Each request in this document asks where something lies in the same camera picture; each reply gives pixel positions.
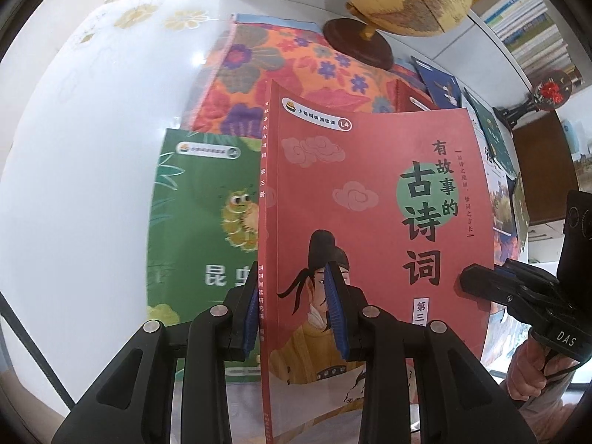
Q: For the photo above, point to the dark green tulip cover book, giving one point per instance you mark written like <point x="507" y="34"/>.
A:
<point x="490" y="134"/>

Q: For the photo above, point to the green caterpillar cover book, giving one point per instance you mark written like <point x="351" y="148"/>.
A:
<point x="194" y="222"/>

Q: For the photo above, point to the row of pale books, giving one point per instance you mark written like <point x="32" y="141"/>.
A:
<point x="532" y="23"/>

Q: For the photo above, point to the brown wooden cabinet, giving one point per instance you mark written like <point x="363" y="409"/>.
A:
<point x="545" y="171"/>

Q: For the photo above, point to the blue eagle cover book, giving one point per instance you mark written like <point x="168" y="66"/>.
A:
<point x="439" y="83"/>

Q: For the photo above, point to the person's right hand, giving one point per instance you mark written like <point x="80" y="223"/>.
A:
<point x="525" y="374"/>

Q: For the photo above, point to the red poetry book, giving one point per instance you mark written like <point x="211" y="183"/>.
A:
<point x="370" y="171"/>
<point x="409" y="95"/>

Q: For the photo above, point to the person's right forearm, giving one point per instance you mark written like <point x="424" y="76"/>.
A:
<point x="555" y="402"/>

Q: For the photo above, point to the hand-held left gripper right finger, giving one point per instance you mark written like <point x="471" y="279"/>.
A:
<point x="335" y="314"/>

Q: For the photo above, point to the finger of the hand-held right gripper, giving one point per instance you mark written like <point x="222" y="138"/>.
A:
<point x="522" y="274"/>
<point x="485" y="282"/>

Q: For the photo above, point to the round embroidered flower ornament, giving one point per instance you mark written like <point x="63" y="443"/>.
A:
<point x="550" y="90"/>

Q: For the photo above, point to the orange floral cloth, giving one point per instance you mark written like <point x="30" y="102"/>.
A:
<point x="277" y="69"/>

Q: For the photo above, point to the white nature scene book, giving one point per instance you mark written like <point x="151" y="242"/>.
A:
<point x="504" y="203"/>

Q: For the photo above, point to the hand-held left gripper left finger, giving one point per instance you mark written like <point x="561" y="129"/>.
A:
<point x="249" y="323"/>

